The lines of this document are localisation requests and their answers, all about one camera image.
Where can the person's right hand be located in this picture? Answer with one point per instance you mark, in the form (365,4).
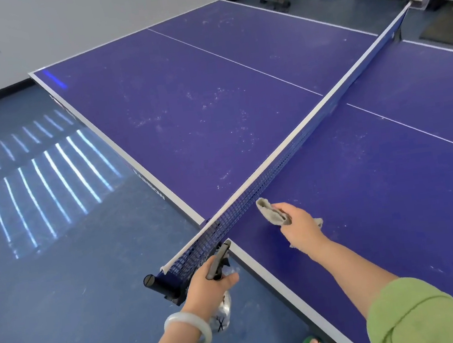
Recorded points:
(303,230)

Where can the dark table tennis net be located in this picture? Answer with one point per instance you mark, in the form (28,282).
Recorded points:
(289,144)

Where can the person's right forearm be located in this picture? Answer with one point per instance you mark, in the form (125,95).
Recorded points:
(356,272)

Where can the green right sleeve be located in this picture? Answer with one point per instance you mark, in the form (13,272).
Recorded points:
(428,313)

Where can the person's left hand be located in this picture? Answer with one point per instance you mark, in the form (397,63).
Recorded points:
(203,293)

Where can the blue table tennis table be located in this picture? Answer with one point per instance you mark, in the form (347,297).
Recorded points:
(200,98)

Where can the grey cleaning cloth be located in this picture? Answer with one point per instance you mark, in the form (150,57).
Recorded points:
(271,213)

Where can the dark floor mat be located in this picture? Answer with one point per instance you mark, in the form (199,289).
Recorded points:
(449,28)

